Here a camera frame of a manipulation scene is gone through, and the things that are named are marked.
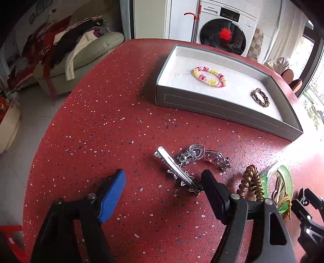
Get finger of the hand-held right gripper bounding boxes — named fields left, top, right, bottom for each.
left=297, top=188, right=324, bottom=215
left=291, top=199, right=324, bottom=253

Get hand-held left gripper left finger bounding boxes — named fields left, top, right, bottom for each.
left=30, top=169, right=127, bottom=263

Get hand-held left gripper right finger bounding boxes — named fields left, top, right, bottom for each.
left=201, top=170, right=297, bottom=263

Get yellow elastic bands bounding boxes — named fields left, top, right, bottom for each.
left=272, top=177, right=292, bottom=220

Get pink crystal silver brooch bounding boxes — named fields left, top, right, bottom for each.
left=205, top=150, right=232, bottom=172

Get brown spiral hair tie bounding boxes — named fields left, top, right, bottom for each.
left=237, top=164, right=266, bottom=201

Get green transparent bangle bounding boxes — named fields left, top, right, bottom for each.
left=259, top=164, right=294, bottom=222

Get silver heart rhinestone pendant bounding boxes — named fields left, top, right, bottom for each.
left=176, top=144, right=205, bottom=166

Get silver star hair clip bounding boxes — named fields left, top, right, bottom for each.
left=154, top=147, right=203, bottom=196

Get grey jewelry tray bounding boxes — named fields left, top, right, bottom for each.
left=155, top=45, right=304, bottom=141

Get red plastic stool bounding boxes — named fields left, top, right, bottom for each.
left=0, top=225, right=29, bottom=263

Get white bin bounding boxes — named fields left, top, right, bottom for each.
left=0, top=100, right=22, bottom=153

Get white garment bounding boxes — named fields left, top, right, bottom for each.
left=65, top=32, right=98, bottom=81

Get pale green sofa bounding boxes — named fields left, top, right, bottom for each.
left=33, top=32, right=126, bottom=97

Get red fluffy ornament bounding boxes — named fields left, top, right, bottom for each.
left=219, top=28, right=233, bottom=41

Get black garment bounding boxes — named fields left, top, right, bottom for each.
left=49, top=19, right=103, bottom=69

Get white curtain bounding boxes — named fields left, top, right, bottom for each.
left=266, top=7, right=309, bottom=64

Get red blanket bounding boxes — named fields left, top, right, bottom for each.
left=7, top=16, right=72, bottom=89

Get white washing machine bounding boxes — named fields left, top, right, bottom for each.
left=197, top=0, right=259, bottom=57

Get white cabinet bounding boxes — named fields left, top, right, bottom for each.
left=134, top=0, right=173, bottom=39

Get brown chain bracelet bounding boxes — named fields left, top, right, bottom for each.
left=251, top=88, right=270, bottom=109

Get pink yellow spiral hair tie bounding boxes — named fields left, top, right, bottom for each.
left=192, top=66, right=227, bottom=88

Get red handled mop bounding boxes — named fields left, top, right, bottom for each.
left=184, top=5, right=203, bottom=43

